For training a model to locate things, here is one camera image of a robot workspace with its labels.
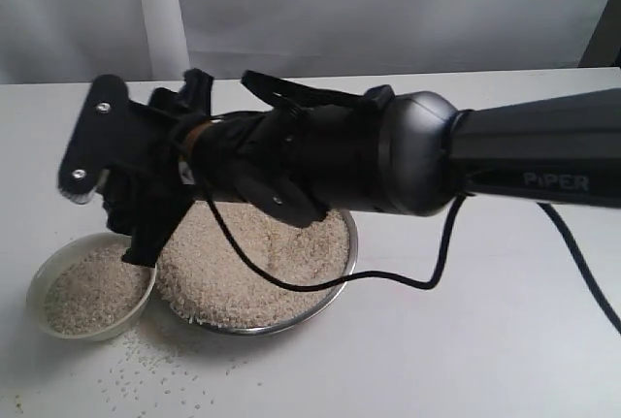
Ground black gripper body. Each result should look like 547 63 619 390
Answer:
134 97 388 228

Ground brown wooden cup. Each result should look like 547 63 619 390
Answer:
182 121 212 156

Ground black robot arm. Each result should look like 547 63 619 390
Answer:
57 70 620 267

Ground rice pile in tray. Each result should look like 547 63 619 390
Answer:
157 202 351 330

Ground white rice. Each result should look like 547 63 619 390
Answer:
44 243 151 336

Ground white ceramic bowl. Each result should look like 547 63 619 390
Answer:
26 233 157 342

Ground spilled rice grains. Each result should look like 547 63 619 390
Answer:
73 312 275 410

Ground white backdrop curtain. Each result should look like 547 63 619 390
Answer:
1 0 607 83

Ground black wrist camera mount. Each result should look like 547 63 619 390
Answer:
147 68 214 119

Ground black cable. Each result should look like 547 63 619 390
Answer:
177 68 621 332

